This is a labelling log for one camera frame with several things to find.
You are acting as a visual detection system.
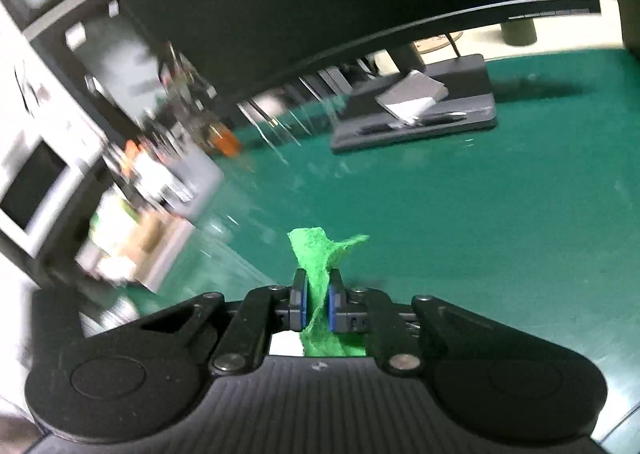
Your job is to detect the green desk mat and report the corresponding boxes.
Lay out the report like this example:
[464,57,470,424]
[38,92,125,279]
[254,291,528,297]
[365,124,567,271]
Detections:
[125,46,640,450]

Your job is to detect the white device with dark screen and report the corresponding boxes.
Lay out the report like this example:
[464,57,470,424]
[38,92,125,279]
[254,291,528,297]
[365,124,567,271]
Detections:
[0,133,87,256]

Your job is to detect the orange small object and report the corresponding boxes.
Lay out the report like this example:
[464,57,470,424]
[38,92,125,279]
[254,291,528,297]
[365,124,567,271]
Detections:
[209,126,242,157]

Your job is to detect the grey monitor stand base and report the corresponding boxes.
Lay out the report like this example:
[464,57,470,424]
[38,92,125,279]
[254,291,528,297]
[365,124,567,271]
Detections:
[330,44,499,155]

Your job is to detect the black pen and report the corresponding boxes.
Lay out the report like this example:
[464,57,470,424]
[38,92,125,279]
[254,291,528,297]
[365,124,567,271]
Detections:
[419,110,469,127]

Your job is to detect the green cleaning cloth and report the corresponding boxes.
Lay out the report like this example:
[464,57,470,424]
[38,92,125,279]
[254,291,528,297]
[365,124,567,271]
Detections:
[288,227,371,358]

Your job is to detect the grey and white notepad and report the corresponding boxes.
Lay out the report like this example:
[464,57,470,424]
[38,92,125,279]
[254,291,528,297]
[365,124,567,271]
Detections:
[376,70,449,128]

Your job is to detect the grey box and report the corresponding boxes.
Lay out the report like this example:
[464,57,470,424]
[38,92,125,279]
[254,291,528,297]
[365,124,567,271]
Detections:
[164,154,224,221]

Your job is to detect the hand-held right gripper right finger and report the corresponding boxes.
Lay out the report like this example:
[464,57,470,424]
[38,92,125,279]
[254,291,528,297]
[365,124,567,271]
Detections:
[328,268,493,375]

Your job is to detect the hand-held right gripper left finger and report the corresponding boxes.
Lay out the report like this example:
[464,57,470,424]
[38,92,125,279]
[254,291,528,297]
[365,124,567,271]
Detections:
[141,268,308,377]

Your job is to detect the dark cylindrical cup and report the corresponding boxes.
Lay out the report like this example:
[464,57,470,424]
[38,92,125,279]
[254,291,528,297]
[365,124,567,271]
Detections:
[501,18,539,46]

